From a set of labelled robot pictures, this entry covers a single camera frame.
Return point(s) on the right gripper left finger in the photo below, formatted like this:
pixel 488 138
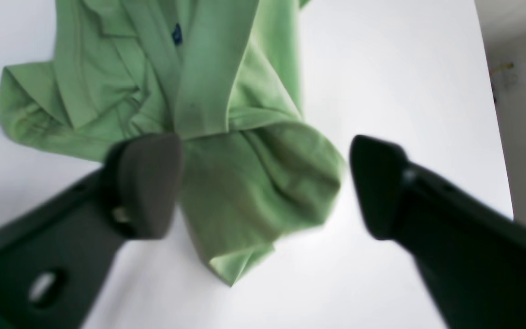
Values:
pixel 54 260

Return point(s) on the green t-shirt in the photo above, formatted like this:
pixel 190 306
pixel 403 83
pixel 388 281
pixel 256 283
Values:
pixel 224 76

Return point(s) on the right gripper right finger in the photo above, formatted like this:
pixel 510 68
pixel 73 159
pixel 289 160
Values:
pixel 471 258

